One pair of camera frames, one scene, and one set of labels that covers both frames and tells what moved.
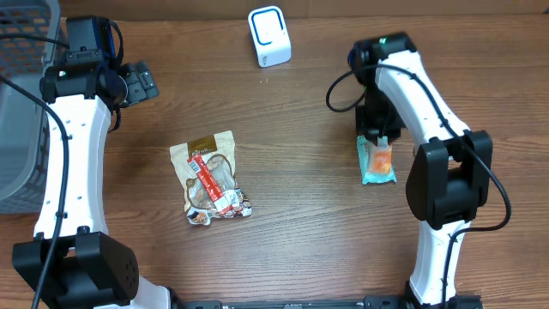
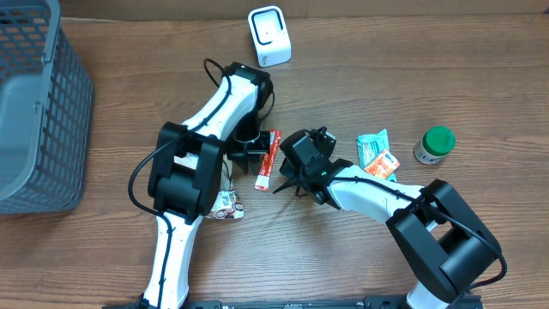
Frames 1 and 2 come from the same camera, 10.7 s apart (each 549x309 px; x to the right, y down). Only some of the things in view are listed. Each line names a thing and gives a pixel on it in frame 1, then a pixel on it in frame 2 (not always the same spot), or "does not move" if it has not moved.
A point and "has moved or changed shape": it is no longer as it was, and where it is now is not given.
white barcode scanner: (270, 34) does not move
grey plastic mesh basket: (24, 122) does not move
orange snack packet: (380, 156) has moved or changed shape
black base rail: (328, 305) does not move
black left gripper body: (140, 81) -> (247, 154)
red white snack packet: (223, 200) -> (265, 173)
